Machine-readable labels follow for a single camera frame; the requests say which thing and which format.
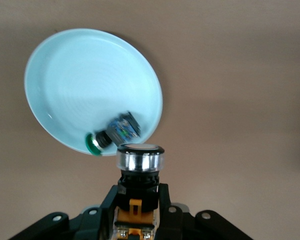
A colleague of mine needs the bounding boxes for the light blue round plate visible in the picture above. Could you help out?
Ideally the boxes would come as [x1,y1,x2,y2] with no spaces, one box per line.
[23,27,164,157]

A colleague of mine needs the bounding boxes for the orange and black push-button switch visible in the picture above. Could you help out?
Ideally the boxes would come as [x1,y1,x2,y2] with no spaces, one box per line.
[113,143,166,240]

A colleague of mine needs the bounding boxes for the blue switch with green button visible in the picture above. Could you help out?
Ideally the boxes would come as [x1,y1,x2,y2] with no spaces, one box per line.
[84,110,142,157]

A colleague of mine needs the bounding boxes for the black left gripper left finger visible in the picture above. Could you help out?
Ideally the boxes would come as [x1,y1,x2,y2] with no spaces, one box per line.
[7,184,121,240]

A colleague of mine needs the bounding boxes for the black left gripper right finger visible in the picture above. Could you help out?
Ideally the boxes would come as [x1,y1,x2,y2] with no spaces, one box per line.
[155,183,255,240]

